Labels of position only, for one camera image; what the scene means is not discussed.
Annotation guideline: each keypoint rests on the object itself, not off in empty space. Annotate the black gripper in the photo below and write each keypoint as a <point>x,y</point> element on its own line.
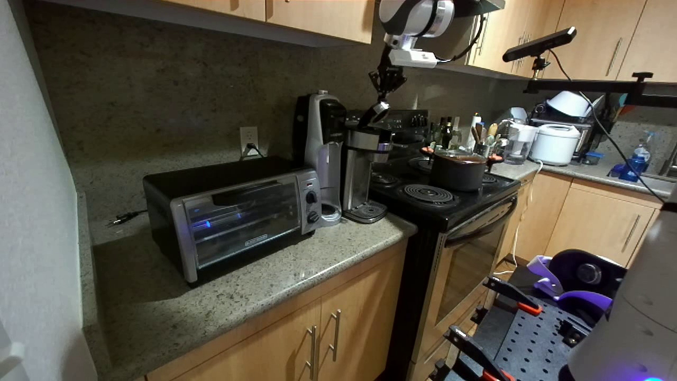
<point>390,71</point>

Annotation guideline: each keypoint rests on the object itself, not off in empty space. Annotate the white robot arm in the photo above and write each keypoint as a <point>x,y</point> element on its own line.
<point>415,17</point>

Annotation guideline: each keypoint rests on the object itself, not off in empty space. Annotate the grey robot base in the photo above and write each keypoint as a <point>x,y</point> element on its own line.
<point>643,309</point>

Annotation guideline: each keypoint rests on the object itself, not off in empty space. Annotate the stainless steel coffeemaker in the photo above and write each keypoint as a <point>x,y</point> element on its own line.
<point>361,177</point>

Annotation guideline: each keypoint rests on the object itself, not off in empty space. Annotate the black silver drink appliance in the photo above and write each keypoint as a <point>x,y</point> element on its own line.
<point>320,141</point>

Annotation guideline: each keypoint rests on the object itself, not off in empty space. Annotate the kitchen utensil holder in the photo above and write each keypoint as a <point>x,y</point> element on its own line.
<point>479,134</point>

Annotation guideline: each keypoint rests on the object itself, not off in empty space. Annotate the large coil burner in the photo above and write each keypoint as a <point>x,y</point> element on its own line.
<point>427,196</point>

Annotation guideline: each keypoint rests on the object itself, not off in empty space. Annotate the dark cooking pot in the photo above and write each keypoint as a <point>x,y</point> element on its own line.
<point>459,173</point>

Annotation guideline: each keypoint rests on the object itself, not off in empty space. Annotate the clear plastic jug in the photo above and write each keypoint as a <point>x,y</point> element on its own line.
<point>521,141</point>

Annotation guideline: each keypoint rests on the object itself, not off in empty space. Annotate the black electric stove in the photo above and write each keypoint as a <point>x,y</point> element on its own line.
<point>459,262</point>

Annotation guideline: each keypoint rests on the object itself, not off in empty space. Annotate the white rice cooker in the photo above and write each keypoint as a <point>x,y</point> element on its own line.
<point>555,145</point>

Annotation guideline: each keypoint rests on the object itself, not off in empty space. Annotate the silver black toaster oven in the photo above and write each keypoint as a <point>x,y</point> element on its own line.
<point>241,218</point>

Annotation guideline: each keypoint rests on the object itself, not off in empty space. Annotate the white bowl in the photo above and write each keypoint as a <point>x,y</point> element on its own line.
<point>569,104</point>

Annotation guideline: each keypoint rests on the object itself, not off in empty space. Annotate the dark dish rack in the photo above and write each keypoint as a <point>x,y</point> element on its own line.
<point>608,108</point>

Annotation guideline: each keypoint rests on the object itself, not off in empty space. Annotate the black clamp orange tip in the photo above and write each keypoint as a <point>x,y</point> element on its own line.
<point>510,292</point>
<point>473,351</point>

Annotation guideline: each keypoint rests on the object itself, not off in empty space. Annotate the wooden upper corner cabinet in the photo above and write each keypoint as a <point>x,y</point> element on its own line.
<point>607,35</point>

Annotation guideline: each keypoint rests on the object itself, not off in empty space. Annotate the wooden corner cabinet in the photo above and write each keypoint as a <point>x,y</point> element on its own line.
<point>607,35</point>
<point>594,218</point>

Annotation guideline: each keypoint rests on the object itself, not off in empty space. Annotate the wooden lower corner cabinet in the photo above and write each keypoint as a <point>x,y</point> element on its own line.
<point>594,218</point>

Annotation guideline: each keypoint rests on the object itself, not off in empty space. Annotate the blue object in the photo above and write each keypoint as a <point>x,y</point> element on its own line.
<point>625,173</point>

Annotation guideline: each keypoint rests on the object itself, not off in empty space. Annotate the clear water bottle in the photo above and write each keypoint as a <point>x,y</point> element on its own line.
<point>641,159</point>

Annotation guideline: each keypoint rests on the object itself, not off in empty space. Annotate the purple black device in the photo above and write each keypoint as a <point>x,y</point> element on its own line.
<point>578,278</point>

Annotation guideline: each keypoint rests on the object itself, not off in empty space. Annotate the black perforated plate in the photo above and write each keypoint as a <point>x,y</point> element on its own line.
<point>531,346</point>

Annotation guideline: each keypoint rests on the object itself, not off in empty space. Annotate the white wall outlet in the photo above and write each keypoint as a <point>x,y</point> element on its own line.
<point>248,138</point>

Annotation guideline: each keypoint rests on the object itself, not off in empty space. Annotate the black bar camera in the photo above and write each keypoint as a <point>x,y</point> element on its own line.
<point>541,44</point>

